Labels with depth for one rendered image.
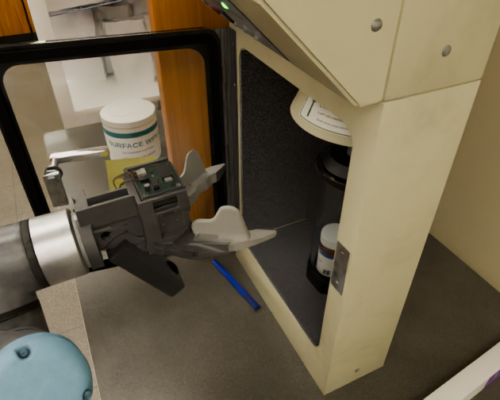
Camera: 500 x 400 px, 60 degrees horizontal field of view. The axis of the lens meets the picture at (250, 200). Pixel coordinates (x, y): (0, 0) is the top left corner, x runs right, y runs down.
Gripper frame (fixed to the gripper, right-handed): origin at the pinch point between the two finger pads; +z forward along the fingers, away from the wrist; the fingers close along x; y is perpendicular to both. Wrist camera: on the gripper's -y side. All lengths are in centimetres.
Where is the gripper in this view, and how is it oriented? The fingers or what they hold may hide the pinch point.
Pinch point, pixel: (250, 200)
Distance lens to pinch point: 55.0
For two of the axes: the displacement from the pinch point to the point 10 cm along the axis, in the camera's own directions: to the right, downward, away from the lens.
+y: -0.3, -7.8, -6.3
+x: -4.3, -5.6, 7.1
